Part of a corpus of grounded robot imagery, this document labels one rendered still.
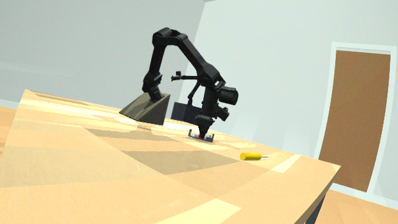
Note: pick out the white battery with red band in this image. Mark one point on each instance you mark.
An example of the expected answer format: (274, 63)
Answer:
(197, 134)

